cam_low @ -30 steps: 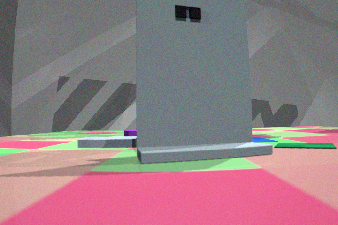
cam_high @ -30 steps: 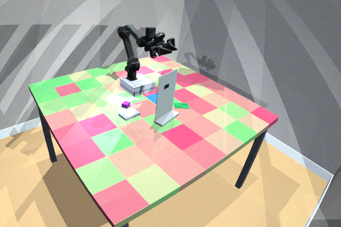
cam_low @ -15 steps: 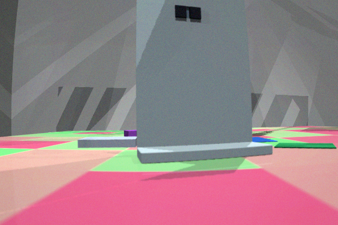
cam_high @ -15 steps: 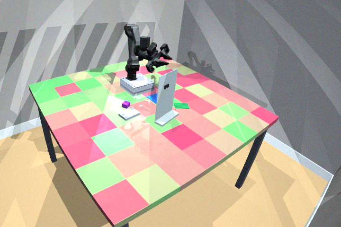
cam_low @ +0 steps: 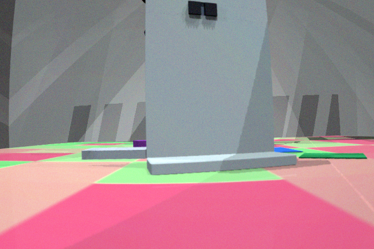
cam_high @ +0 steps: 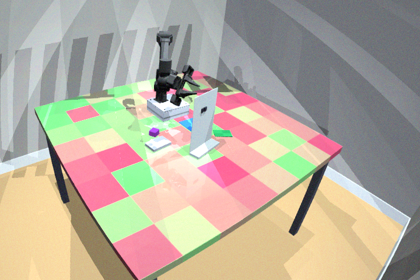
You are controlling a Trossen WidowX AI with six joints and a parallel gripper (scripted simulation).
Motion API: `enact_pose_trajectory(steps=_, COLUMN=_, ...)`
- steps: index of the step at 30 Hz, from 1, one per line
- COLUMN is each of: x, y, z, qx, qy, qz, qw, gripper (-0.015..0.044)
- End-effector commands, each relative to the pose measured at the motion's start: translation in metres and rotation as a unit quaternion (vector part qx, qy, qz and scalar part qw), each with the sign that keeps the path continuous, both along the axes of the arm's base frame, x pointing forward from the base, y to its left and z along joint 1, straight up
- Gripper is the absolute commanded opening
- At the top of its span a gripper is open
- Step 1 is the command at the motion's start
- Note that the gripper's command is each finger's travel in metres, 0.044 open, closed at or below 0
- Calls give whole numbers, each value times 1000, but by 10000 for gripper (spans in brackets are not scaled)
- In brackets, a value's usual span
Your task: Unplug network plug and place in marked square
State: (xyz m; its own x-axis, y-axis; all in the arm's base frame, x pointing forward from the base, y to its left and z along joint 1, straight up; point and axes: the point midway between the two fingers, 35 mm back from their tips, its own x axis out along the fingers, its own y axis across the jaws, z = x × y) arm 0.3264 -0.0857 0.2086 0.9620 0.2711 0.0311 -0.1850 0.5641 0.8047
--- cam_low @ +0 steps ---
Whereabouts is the green flat slab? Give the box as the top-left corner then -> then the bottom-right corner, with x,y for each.
299,153 -> 367,159

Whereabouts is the blue square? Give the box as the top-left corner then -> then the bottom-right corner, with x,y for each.
274,147 -> 299,153

